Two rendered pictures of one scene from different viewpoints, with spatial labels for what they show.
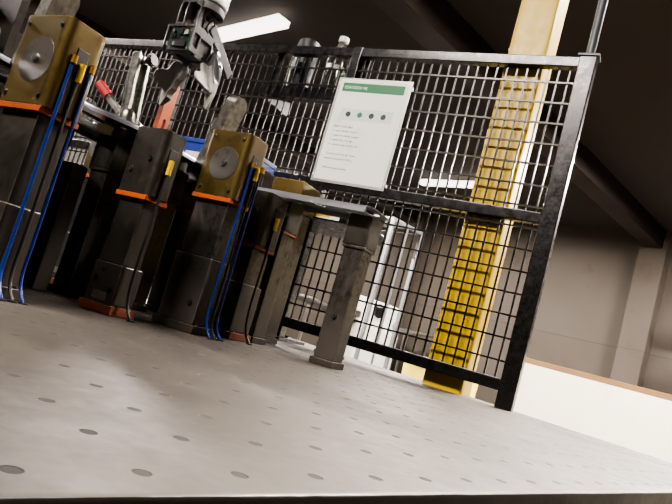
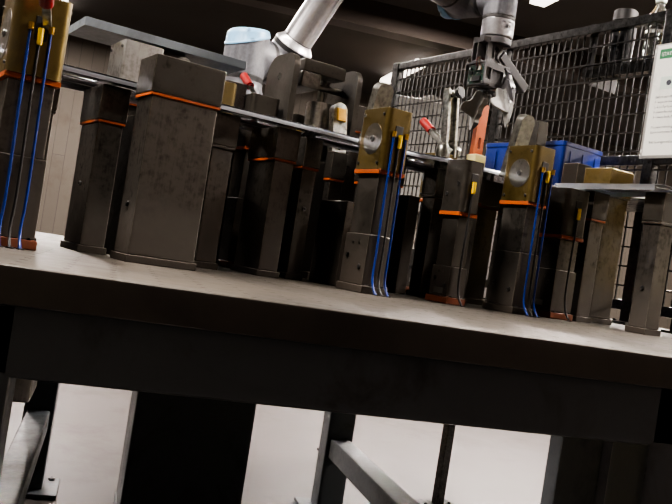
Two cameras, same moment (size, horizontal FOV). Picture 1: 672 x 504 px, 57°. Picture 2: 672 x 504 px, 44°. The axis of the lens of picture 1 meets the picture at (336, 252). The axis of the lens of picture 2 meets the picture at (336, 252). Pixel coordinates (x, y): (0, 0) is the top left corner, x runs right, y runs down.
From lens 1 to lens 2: 72 cm
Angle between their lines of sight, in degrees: 31
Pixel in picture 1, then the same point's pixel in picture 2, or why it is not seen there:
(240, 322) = (559, 303)
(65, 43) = (387, 125)
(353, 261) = (653, 236)
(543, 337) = not seen: outside the picture
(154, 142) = (460, 171)
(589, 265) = not seen: outside the picture
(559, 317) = not seen: outside the picture
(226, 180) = (523, 187)
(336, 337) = (646, 306)
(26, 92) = (370, 162)
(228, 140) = (520, 153)
